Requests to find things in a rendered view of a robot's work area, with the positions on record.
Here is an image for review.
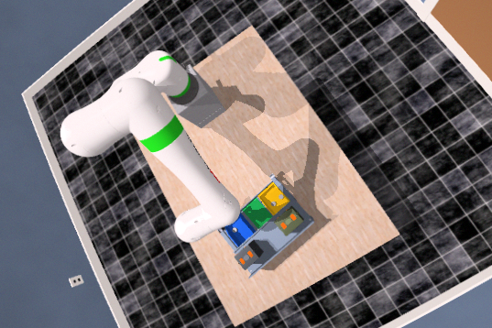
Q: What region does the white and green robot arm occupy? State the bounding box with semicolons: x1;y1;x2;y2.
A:
60;50;240;243

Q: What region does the blue bin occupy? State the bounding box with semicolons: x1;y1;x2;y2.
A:
225;213;256;246

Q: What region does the yellow bin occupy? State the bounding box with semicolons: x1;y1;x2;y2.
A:
258;183;290;215

